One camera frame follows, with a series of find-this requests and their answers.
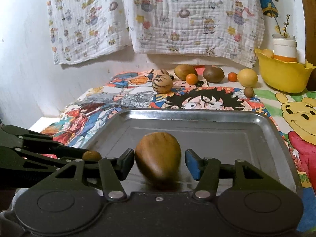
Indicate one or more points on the flower twig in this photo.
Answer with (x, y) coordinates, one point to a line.
(283, 30)

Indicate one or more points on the small brown fruit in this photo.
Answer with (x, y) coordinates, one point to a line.
(92, 156)

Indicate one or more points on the white and orange jar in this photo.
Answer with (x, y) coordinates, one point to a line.
(285, 48)

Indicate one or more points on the green-brown mango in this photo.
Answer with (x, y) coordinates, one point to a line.
(182, 70)

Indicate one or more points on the printed muslin cloth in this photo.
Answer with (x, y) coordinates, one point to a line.
(230, 29)
(81, 30)

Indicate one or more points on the grey metal tray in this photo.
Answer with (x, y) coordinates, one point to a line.
(224, 135)

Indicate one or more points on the peach in bowl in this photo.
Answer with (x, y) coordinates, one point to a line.
(268, 53)

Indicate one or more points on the small orange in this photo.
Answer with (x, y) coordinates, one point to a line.
(232, 77)
(191, 79)

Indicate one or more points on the anime poster mat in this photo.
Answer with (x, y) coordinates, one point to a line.
(80, 120)

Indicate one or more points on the yellow lemon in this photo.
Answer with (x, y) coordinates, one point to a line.
(247, 77)

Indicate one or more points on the right printed muslin cloth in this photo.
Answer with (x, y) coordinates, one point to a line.
(230, 29)

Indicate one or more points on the striped melon front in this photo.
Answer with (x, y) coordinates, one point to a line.
(162, 83)

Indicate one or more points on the dark brown kiwi with sticker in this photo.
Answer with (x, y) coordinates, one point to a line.
(213, 74)

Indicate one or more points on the brown avocado-like fruit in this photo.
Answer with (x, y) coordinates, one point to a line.
(158, 156)

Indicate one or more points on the brown wooden door frame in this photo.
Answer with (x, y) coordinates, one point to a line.
(309, 17)

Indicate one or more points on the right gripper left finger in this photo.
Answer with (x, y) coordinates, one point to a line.
(95, 179)

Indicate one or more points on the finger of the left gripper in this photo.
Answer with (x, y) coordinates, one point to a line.
(60, 151)

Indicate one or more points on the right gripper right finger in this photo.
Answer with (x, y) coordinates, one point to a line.
(209, 171)

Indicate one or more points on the yellow plastic bowl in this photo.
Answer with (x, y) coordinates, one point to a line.
(288, 77)

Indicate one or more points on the left printed muslin cloth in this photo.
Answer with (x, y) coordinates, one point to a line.
(81, 30)

